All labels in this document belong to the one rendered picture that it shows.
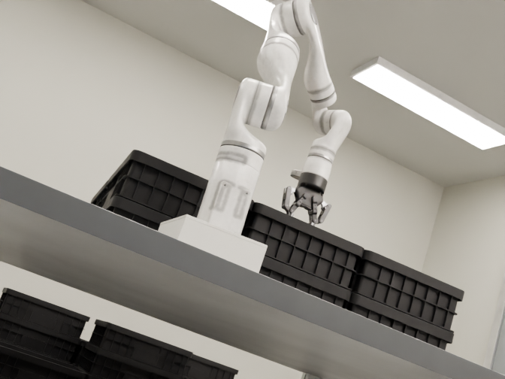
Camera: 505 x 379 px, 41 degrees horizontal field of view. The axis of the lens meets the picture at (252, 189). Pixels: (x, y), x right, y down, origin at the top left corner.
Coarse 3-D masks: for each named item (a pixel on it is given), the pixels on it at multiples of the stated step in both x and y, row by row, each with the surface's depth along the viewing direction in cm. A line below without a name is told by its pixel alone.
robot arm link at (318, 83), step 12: (300, 0) 165; (300, 12) 164; (312, 12) 166; (300, 24) 165; (312, 24) 166; (312, 36) 168; (312, 48) 170; (312, 60) 172; (324, 60) 174; (312, 72) 174; (324, 72) 174; (312, 84) 176; (324, 84) 176; (312, 96) 178; (324, 96) 177
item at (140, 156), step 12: (132, 156) 145; (144, 156) 145; (120, 168) 157; (156, 168) 146; (168, 168) 147; (180, 168) 148; (108, 180) 179; (192, 180) 148; (204, 180) 149; (252, 204) 153
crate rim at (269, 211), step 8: (256, 208) 153; (264, 208) 153; (272, 208) 154; (272, 216) 153; (280, 216) 154; (288, 216) 155; (288, 224) 154; (296, 224) 155; (304, 224) 156; (304, 232) 156; (312, 232) 156; (320, 232) 157; (328, 232) 158; (328, 240) 157; (336, 240) 158; (344, 240) 159; (344, 248) 158; (352, 248) 159; (360, 248) 160; (360, 256) 160
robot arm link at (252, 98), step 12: (240, 84) 135; (252, 84) 134; (264, 84) 135; (240, 96) 133; (252, 96) 133; (264, 96) 133; (240, 108) 132; (252, 108) 133; (264, 108) 133; (240, 120) 132; (252, 120) 135; (228, 132) 132; (240, 132) 131; (228, 144) 131; (240, 144) 130; (252, 144) 131; (264, 156) 133
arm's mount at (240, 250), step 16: (160, 224) 134; (176, 224) 123; (192, 224) 120; (208, 224) 121; (192, 240) 119; (208, 240) 121; (224, 240) 122; (240, 240) 123; (224, 256) 121; (240, 256) 123; (256, 256) 124
